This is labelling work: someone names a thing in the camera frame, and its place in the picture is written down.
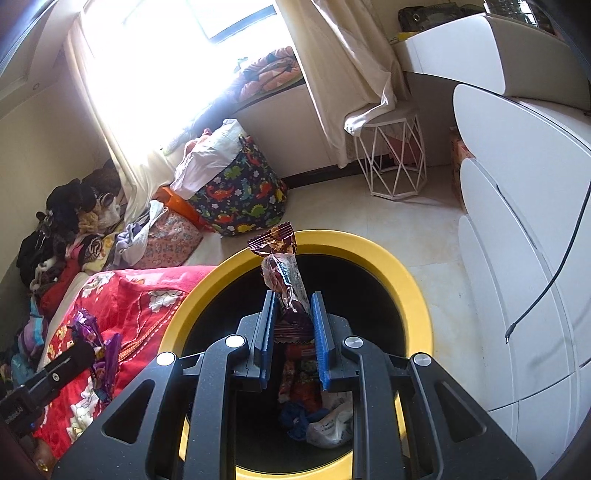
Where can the orange bag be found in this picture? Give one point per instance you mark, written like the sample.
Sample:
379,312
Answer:
180,206

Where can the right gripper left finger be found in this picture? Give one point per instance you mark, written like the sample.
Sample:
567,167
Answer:
176,418

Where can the pile of dark clothes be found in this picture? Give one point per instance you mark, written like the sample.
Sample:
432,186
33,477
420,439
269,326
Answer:
75,213

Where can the dinosaur print laundry basket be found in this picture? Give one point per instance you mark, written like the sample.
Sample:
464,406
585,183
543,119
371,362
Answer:
246,196

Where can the purple snack wrapper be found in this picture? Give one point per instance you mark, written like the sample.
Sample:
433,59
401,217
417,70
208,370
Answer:
278,248

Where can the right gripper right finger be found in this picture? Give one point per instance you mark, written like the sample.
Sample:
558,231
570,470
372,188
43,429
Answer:
411,418

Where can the yellow rimmed trash bin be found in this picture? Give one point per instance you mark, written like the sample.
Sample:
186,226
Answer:
376,260

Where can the floral pink fabric bag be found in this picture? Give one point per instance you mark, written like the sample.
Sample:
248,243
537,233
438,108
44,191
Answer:
170,242

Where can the cream curtain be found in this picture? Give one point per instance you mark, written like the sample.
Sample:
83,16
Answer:
351,70
121,121

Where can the cream right curtain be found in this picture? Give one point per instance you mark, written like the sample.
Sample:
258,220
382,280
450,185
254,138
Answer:
351,70

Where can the orange patterned folded blanket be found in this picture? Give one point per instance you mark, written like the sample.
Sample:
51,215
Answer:
273,72

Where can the red floral blanket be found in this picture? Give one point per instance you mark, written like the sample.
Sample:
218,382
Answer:
134,305

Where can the white wire side table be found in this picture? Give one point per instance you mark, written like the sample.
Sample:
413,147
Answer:
390,150

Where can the cream left curtain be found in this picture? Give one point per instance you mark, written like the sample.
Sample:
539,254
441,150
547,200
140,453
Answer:
121,121

